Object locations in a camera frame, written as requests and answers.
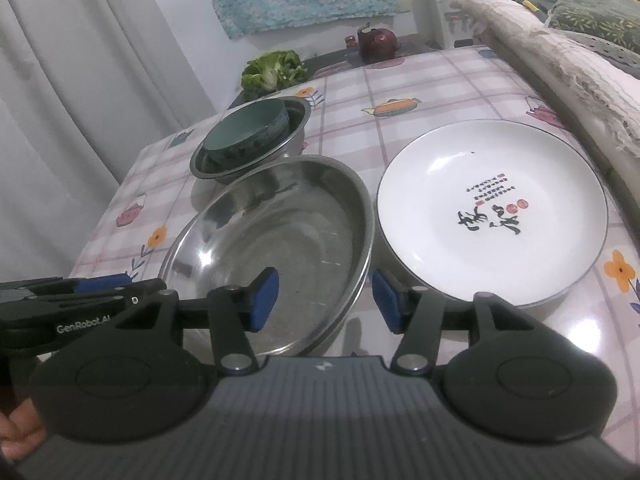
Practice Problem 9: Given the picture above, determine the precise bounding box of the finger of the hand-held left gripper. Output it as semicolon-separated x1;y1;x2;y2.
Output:
20;280;169;315
0;273;132;298

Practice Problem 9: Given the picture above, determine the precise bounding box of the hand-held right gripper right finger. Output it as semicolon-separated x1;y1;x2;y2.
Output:
372;268;540;376

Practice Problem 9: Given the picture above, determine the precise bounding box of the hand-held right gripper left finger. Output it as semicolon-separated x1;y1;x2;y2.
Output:
112;266;280;375

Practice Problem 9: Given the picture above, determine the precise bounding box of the wide steel bowl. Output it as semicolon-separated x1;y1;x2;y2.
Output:
189;94;312;182

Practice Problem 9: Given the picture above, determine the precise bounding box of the white printed ceramic plate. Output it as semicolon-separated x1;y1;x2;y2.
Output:
375;118;610;309

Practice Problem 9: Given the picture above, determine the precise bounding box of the dark green ceramic bowl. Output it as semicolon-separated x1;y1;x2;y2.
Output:
207;99;291;169

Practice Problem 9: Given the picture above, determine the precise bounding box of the small steel bowl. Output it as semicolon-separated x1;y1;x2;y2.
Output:
192;96;310;177

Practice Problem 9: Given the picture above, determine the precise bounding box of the person's left hand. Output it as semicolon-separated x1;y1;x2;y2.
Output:
0;401;47;467

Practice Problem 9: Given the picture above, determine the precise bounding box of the white curtain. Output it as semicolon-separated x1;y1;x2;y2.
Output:
0;0;236;281

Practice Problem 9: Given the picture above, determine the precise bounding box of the green leafy lettuce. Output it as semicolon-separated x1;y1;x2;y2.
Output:
240;49;308;94

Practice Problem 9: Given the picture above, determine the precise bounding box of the white water dispenser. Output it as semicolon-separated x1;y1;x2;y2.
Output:
431;0;491;52

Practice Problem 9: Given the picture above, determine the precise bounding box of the rolled white quilt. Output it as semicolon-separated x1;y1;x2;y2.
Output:
449;0;640;163

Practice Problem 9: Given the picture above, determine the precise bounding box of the green patterned cushion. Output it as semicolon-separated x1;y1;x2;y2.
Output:
544;0;640;57

